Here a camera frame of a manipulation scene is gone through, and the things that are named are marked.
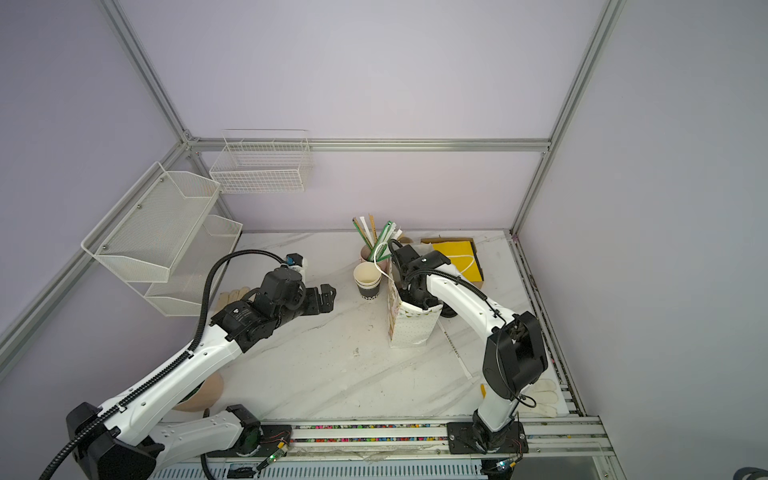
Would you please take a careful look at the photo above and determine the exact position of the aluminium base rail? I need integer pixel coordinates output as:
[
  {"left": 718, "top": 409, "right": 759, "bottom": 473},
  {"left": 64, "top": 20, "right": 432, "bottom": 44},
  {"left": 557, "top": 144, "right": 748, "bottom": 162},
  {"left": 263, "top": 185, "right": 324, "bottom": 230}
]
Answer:
[{"left": 151, "top": 417, "right": 625, "bottom": 479}]

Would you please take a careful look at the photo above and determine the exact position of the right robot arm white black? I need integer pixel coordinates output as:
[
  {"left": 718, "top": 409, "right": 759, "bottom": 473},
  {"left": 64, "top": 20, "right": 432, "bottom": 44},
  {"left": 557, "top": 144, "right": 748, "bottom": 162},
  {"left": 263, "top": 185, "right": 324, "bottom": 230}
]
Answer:
[{"left": 388, "top": 240, "right": 549, "bottom": 451}]

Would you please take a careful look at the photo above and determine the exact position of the white wrapped straw on table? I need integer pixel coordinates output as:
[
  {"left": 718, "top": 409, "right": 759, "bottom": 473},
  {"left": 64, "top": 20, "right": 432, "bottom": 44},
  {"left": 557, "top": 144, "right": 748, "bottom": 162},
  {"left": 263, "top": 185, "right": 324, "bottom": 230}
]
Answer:
[{"left": 437, "top": 320, "right": 474, "bottom": 380}]

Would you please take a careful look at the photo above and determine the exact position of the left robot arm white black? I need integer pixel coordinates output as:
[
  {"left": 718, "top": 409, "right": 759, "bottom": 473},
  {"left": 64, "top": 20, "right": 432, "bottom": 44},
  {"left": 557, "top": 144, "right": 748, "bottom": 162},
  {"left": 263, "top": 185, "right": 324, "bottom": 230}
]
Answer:
[{"left": 66, "top": 267, "right": 336, "bottom": 479}]

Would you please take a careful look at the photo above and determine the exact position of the stack of black lids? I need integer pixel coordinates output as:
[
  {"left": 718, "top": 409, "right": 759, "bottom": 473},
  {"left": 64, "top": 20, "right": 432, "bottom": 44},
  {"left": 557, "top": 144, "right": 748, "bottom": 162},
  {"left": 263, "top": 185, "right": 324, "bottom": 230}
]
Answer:
[{"left": 440, "top": 303, "right": 457, "bottom": 319}]

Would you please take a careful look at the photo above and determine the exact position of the white mesh two-tier shelf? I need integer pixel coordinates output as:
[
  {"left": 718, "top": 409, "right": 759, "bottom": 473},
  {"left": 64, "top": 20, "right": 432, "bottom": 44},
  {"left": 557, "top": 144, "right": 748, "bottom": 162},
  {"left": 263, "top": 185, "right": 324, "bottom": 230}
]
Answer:
[{"left": 81, "top": 163, "right": 242, "bottom": 317}]

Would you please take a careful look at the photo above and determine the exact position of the black corrugated cable left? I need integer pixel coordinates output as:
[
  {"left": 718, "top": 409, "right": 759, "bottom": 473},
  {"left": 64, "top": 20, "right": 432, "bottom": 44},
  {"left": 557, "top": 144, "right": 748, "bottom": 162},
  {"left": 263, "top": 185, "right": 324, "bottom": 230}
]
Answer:
[{"left": 38, "top": 248, "right": 289, "bottom": 480}]

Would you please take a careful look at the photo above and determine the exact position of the white wire basket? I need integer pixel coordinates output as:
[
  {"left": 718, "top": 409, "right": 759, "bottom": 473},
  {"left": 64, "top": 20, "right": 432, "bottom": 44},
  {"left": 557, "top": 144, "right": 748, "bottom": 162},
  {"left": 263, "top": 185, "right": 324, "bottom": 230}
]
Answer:
[{"left": 209, "top": 129, "right": 314, "bottom": 194}]

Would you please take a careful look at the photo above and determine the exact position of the brown bowl with greens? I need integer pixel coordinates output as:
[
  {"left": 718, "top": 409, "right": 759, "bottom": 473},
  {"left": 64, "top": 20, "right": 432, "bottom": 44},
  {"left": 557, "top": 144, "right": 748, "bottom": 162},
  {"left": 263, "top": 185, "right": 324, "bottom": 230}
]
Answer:
[{"left": 174, "top": 372, "right": 224, "bottom": 413}]

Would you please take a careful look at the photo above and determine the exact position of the white glove right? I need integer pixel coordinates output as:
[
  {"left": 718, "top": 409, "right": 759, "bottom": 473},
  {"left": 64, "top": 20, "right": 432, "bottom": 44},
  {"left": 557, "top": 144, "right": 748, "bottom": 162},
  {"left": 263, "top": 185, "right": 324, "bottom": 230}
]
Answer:
[{"left": 520, "top": 378, "right": 569, "bottom": 418}]

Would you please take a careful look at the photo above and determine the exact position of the stack of paper cups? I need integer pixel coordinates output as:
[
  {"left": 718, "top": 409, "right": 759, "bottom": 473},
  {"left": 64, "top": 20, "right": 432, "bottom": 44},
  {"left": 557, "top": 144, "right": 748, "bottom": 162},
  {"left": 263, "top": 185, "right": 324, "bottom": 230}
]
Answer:
[{"left": 353, "top": 262, "right": 382, "bottom": 300}]

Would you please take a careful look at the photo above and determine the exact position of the beige glove left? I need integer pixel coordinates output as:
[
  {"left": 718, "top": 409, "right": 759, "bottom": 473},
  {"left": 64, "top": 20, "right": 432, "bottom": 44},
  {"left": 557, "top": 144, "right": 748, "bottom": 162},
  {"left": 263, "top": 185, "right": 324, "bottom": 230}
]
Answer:
[{"left": 213, "top": 287, "right": 250, "bottom": 313}]

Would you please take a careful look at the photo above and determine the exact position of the white paper takeout bag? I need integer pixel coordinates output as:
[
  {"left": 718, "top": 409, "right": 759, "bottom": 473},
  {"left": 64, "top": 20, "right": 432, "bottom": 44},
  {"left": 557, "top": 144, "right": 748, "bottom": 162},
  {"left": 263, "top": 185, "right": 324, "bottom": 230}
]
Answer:
[{"left": 371, "top": 239, "right": 478, "bottom": 349}]

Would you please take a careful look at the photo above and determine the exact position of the yellow napkin stack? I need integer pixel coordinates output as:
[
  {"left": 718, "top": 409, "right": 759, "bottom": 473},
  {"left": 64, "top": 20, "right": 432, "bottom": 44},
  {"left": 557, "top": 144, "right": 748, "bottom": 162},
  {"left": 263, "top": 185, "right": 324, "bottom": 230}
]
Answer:
[{"left": 430, "top": 240, "right": 484, "bottom": 283}]

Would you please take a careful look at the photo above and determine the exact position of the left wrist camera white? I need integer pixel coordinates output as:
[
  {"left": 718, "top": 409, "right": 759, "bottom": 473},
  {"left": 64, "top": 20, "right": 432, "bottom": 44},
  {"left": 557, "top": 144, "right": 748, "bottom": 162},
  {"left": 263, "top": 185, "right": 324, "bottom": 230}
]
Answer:
[{"left": 285, "top": 253, "right": 306, "bottom": 281}]

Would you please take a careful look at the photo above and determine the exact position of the pink straw holder cup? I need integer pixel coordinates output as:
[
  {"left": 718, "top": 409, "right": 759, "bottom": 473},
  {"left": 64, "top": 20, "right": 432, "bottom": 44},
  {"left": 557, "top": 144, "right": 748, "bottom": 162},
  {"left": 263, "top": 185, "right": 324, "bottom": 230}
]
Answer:
[{"left": 359, "top": 245, "right": 390, "bottom": 270}]

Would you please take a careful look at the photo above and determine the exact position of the cardboard box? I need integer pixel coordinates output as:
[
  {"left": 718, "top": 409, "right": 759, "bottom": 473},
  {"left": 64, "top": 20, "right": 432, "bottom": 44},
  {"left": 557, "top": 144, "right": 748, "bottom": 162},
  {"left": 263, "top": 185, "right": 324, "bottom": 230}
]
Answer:
[{"left": 419, "top": 237, "right": 485, "bottom": 289}]

